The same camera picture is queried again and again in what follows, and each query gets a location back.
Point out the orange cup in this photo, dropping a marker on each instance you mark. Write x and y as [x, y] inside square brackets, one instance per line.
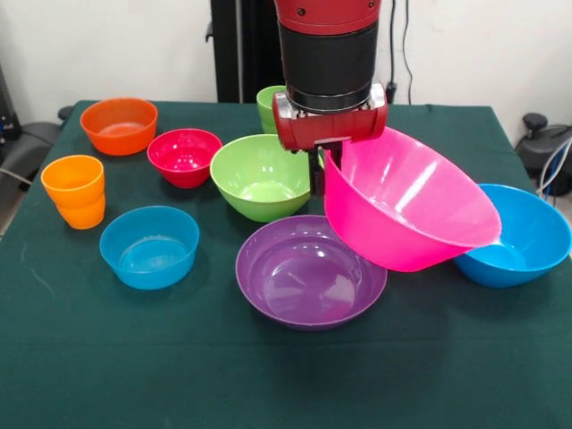
[76, 196]

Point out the orange bowl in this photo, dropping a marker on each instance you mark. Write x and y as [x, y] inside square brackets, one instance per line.
[118, 129]

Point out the green cup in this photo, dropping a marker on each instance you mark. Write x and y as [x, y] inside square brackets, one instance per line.
[264, 111]

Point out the large pink bowl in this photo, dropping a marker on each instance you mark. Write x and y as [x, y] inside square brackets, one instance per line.
[402, 214]

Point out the small light blue bowl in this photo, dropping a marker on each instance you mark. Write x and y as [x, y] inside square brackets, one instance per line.
[149, 263]

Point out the dark green tablecloth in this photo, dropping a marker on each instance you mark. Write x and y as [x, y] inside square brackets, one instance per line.
[134, 357]

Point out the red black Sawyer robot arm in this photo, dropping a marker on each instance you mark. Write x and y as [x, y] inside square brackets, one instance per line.
[328, 53]

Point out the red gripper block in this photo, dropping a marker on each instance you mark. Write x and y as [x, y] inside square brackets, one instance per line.
[330, 127]

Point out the large light blue bowl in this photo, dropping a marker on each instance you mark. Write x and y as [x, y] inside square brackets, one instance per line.
[527, 232]

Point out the small pink bowl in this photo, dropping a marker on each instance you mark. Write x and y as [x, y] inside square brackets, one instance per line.
[183, 156]

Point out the purple bowl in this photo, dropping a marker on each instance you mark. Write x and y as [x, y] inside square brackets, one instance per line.
[308, 277]

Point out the lime green bowl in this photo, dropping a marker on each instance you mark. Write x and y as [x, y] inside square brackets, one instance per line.
[259, 179]

